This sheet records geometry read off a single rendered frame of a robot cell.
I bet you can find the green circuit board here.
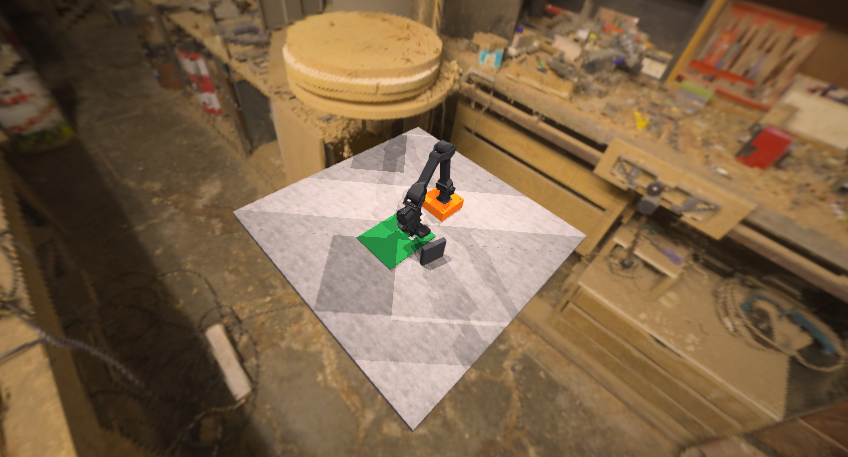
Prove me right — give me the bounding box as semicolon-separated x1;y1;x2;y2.
357;213;436;270

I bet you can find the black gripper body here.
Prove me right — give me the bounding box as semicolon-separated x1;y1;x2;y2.
397;207;431;239

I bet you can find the black computer fan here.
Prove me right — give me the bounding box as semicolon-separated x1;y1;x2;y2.
419;237;447;266

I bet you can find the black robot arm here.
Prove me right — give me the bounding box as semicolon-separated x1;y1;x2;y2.
396;140;456;233

